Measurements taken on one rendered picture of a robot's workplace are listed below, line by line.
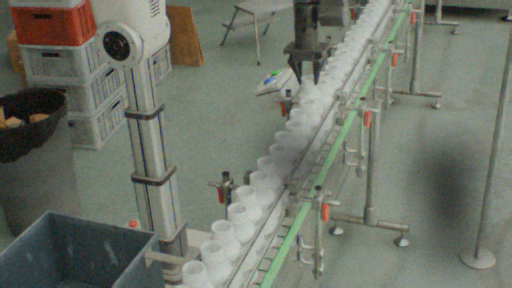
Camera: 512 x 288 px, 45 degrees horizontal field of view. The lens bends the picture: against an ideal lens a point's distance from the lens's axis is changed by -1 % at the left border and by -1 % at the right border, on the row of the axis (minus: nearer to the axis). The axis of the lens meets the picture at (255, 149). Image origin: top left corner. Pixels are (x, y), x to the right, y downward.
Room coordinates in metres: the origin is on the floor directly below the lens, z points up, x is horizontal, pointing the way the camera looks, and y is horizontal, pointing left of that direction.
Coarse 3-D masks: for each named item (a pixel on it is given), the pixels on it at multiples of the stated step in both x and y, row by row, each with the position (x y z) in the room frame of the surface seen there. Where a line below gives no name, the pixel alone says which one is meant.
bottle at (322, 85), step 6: (318, 84) 1.47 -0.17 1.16; (324, 84) 1.45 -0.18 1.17; (324, 90) 1.45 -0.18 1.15; (324, 96) 1.45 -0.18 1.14; (330, 96) 1.47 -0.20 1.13; (324, 102) 1.44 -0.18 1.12; (330, 102) 1.45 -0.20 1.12; (324, 108) 1.44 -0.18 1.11; (324, 114) 1.44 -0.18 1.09; (330, 114) 1.45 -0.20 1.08; (330, 120) 1.45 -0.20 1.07; (324, 126) 1.44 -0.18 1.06; (330, 126) 1.45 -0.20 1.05; (324, 132) 1.44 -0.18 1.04; (330, 138) 1.45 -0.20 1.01
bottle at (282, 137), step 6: (282, 132) 1.22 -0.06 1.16; (288, 132) 1.21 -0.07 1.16; (276, 138) 1.19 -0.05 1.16; (282, 138) 1.22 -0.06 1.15; (288, 138) 1.19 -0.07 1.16; (288, 144) 1.19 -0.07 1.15; (288, 150) 1.18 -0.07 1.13; (294, 150) 1.20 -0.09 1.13; (288, 156) 1.18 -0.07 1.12; (294, 156) 1.18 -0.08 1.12; (294, 162) 1.18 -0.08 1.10; (294, 174) 1.18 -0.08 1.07
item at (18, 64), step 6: (12, 36) 4.75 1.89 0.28; (6, 42) 4.67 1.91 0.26; (12, 42) 4.67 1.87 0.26; (12, 48) 4.67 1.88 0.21; (18, 48) 4.67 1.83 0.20; (12, 54) 4.67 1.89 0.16; (18, 54) 4.67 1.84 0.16; (12, 60) 4.67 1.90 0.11; (18, 60) 4.67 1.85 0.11; (18, 66) 4.14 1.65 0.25; (18, 72) 4.67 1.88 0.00; (24, 72) 4.13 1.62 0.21; (24, 78) 4.13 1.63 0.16; (24, 84) 4.13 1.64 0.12
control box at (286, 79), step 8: (280, 72) 1.67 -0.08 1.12; (288, 72) 1.66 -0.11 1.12; (264, 80) 1.66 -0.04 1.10; (280, 80) 1.60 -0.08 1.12; (288, 80) 1.64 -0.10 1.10; (296, 80) 1.69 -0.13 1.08; (256, 88) 1.61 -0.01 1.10; (264, 88) 1.59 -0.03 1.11; (272, 88) 1.58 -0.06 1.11; (280, 88) 1.58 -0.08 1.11; (288, 88) 1.62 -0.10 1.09; (296, 88) 1.66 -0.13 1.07; (256, 96) 1.60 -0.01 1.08; (264, 96) 1.59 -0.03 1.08; (272, 96) 1.58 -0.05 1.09; (280, 96) 1.57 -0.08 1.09; (264, 104) 1.59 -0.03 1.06; (272, 104) 1.58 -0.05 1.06
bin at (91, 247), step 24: (48, 216) 1.26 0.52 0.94; (72, 216) 1.24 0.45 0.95; (24, 240) 1.17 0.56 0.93; (48, 240) 1.24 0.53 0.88; (72, 240) 1.24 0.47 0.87; (96, 240) 1.22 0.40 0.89; (120, 240) 1.19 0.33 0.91; (144, 240) 1.16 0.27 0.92; (0, 264) 1.09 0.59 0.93; (24, 264) 1.15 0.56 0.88; (48, 264) 1.22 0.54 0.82; (72, 264) 1.25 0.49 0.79; (96, 264) 1.22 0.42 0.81; (120, 264) 1.19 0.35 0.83; (144, 264) 1.09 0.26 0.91
